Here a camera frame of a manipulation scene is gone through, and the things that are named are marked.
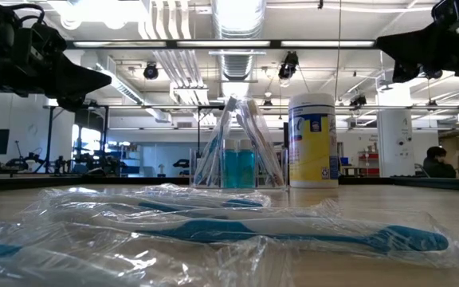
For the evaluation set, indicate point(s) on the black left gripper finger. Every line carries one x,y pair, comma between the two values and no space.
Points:
84,77
80,90

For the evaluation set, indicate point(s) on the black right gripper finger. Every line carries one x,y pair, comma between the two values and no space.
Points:
413,37
413,52

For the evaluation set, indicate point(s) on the black robot arm on bench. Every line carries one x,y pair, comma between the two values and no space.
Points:
94,163

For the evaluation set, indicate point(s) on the black ceiling spotlight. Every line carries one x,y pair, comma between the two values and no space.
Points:
358,101
150,71

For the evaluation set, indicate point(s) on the white round column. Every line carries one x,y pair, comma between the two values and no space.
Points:
395,143

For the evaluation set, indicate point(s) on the white ceiling pipes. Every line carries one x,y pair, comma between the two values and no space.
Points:
181,68

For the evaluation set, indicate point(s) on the seated person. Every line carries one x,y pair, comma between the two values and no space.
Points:
436,167

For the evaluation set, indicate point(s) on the red shelf rack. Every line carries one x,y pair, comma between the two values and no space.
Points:
369,157

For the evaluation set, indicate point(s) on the white disinfecting wipes canister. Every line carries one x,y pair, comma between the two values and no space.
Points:
313,151

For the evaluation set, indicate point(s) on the black overhead light bar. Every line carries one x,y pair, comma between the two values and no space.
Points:
233,44

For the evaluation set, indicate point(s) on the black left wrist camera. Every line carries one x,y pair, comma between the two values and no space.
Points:
40,40

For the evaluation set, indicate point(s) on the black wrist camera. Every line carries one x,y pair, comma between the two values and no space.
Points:
40,40
452,14

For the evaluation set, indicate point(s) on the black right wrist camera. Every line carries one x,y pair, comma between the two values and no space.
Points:
452,14

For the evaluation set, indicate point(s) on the black background rig frame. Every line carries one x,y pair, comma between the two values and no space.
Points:
49,139

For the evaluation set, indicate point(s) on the black aluminium table frame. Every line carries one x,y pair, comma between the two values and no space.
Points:
74,181

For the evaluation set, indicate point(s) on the black hanging camera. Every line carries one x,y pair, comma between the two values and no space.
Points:
288,65

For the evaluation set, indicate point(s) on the silver ventilation duct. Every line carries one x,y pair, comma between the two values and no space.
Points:
237,64

